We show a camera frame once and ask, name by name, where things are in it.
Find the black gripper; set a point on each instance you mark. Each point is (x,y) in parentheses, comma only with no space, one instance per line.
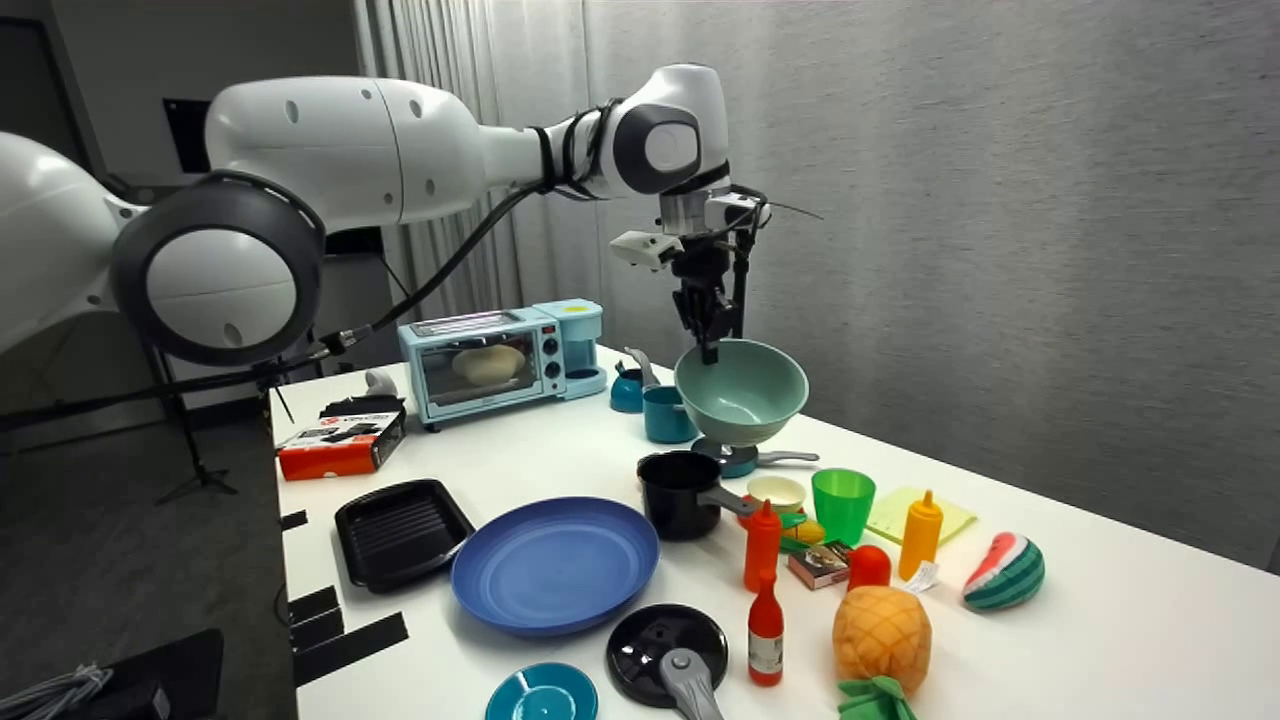
(704,282)

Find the pale green bowl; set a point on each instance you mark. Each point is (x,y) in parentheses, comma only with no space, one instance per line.
(744,385)

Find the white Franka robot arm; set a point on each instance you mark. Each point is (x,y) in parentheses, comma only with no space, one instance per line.
(345,144)

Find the teal toy pot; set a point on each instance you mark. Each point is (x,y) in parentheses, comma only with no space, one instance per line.
(665,416)

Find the teal toy kettle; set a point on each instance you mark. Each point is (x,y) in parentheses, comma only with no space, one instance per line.
(627,395)

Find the small teal frying pan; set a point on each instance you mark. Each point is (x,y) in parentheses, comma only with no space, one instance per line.
(743,461)

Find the black toy pot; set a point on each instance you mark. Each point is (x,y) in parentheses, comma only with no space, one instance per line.
(673,501)

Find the green plastic cup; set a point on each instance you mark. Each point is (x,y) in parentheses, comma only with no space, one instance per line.
(841,505)

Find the yellow toy food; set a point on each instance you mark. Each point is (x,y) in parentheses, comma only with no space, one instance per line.
(802,534)

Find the red ketchup bottle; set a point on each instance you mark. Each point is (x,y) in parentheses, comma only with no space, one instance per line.
(760,547)

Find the light blue toy oven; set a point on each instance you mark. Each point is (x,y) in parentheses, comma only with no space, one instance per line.
(494,360)

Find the small toy food box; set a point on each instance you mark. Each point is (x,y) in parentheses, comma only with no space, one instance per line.
(818,570)

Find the red toy tomato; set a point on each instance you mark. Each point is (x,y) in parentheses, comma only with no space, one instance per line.
(871,565)

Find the yellow mustard bottle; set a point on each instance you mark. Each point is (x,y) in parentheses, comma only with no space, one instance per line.
(920,539)

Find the large blue plate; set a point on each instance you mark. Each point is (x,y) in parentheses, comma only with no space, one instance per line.
(552,565)

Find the yellow green pad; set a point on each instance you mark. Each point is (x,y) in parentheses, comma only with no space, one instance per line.
(953,520)

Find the small red sauce bottle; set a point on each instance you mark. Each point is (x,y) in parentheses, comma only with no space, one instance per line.
(765,644)

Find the orange toy pineapple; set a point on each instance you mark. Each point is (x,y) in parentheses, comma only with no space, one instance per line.
(880,637)

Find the toy watermelon slice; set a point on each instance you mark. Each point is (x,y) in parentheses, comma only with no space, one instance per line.
(1000,573)

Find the black ridged tray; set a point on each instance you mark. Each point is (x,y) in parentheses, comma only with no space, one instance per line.
(403,534)

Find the grey curtain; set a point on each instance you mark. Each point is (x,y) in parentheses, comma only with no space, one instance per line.
(464,55)

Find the red cardboard box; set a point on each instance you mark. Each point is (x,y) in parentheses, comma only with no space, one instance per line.
(342,450)

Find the small teal saucer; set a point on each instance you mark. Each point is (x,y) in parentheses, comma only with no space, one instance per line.
(543,697)

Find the black tape strip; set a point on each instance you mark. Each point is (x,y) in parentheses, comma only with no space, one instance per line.
(314,606)
(345,650)
(292,520)

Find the black floor stand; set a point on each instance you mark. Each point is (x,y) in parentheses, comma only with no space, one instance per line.
(182,426)

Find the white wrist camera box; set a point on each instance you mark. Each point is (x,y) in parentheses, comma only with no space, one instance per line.
(644,244)

